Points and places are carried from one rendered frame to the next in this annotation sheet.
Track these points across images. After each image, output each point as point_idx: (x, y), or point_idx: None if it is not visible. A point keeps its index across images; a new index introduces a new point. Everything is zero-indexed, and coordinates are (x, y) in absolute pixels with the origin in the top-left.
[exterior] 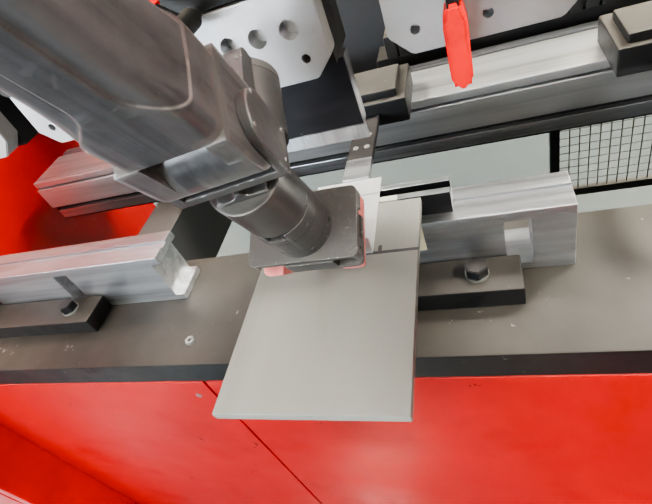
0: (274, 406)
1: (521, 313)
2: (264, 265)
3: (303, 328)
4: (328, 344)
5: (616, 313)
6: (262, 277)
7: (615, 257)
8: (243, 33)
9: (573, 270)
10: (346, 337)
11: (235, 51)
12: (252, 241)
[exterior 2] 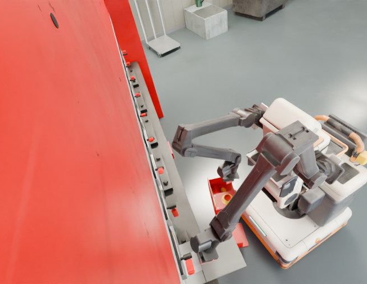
0: (238, 251)
1: (189, 231)
2: (217, 253)
3: (220, 256)
4: (221, 248)
5: (185, 215)
6: (210, 278)
7: (170, 217)
8: (179, 252)
9: (175, 224)
10: (218, 244)
11: (197, 235)
12: (213, 257)
